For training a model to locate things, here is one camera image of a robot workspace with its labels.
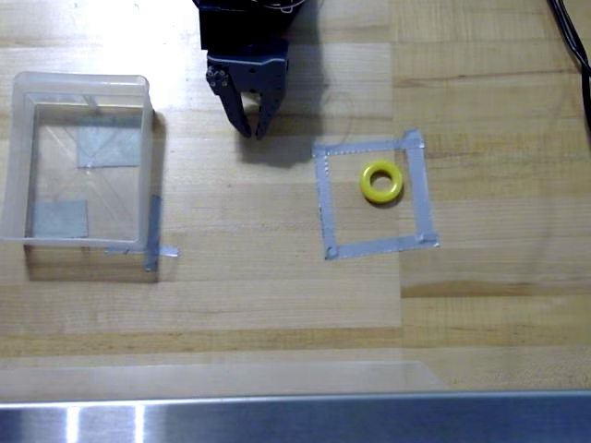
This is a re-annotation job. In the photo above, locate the yellow ring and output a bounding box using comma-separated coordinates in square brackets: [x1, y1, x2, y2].
[358, 159, 404, 205]

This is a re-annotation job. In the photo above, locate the clear plastic container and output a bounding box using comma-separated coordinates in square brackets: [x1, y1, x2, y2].
[0, 71, 154, 245]

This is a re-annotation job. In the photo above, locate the grey tape patch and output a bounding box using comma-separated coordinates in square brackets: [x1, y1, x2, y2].
[76, 114, 141, 169]
[30, 199, 90, 240]

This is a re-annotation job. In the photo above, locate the black cable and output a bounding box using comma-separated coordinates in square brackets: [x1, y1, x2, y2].
[557, 0, 591, 70]
[547, 0, 591, 149]

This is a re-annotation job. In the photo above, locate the shiny metal rail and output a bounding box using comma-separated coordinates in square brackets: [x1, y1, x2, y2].
[0, 390, 591, 443]

